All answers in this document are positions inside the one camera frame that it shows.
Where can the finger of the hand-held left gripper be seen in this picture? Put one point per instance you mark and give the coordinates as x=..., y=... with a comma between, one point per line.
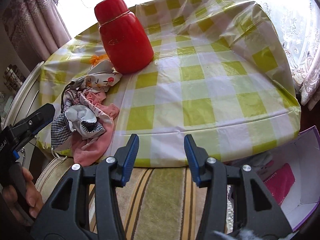
x=32, y=123

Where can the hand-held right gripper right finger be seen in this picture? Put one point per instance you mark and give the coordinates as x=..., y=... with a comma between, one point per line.
x=191, y=152

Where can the pink white floral cloth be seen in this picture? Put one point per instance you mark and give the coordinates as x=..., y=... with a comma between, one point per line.
x=72, y=97

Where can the black white houndstooth cloth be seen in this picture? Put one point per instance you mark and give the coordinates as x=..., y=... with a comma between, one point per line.
x=58, y=130

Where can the pink garment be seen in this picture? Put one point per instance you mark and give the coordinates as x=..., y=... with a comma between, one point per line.
x=87, y=152

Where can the white orange-print cloth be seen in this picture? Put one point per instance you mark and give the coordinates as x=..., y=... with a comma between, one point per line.
x=105, y=80

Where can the person's left hand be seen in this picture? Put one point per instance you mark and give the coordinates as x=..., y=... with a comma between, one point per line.
x=35, y=200

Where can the magenta towel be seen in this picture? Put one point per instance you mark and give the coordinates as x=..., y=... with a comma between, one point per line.
x=280, y=182

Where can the pink patterned curtain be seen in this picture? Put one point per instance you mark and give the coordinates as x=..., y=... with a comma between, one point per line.
x=311, y=87
x=32, y=17

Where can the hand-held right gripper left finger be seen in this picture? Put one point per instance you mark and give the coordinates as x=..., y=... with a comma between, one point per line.
x=133, y=150

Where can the striped sofa cover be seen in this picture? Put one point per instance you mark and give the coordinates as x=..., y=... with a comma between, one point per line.
x=155, y=205

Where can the white plush toy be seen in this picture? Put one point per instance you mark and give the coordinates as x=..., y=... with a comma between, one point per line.
x=262, y=158

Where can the red plastic bottle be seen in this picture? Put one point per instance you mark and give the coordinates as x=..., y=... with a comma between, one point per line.
x=125, y=42

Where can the shelf with jars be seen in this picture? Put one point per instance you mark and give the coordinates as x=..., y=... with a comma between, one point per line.
x=13, y=76

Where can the purple cardboard box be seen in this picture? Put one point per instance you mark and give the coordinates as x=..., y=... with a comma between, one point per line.
x=307, y=175

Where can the white curved furniture frame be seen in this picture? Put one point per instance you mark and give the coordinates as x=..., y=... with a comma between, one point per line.
x=25, y=92

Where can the green checked plastic tablecloth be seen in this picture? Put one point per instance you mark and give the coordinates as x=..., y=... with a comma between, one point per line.
x=200, y=92

